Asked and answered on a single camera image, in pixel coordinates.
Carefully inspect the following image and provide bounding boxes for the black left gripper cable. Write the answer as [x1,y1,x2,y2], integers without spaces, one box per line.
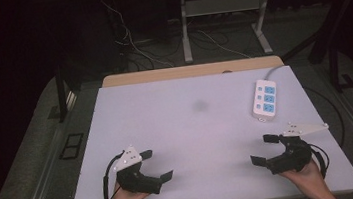
[98,151,130,199]

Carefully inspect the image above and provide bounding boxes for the grey metal desk frame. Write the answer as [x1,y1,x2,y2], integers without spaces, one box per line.
[176,0,280,65]

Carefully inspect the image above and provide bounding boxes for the person's right hand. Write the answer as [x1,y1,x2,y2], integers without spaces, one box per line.
[277,157,330,199]

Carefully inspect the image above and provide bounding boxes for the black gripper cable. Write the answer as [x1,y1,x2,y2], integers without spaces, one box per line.
[98,151,130,199]
[309,142,332,180]

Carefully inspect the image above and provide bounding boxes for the black angled metal stand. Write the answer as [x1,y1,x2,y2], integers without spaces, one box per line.
[275,0,353,100]

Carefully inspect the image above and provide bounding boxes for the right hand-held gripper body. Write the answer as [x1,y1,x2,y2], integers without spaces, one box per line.
[261,118,334,177]

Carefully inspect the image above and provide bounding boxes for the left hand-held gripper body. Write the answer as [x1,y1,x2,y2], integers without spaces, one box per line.
[110,142,163,199]

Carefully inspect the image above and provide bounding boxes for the black rectangular floor frame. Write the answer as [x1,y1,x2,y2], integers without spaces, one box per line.
[56,131,87,161]

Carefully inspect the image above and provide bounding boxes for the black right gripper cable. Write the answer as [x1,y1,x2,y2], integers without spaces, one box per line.
[309,142,332,180]

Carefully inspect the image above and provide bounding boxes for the white power strip blue sockets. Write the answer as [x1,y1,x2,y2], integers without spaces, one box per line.
[248,77,281,124]

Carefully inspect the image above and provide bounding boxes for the thin white floor cable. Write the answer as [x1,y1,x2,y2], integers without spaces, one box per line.
[196,23,252,65]

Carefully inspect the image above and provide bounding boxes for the black floor cable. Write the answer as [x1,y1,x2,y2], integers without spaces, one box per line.
[303,82,348,153]

